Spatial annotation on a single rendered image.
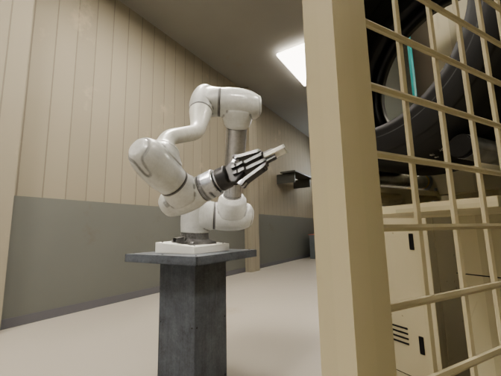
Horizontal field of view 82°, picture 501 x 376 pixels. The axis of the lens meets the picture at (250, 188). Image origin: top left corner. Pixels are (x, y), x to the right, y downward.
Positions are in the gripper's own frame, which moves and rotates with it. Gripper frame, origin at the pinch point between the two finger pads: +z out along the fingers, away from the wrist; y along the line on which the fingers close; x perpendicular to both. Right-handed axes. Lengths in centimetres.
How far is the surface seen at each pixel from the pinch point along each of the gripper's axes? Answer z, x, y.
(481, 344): 29, -38, 61
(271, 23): 47, -163, -349
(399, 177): 29.7, -13.9, 17.3
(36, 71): -184, -20, -235
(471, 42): 40, 26, 19
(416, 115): 30.2, 17.2, 21.1
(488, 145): 38, 13, 31
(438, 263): 40, -79, 32
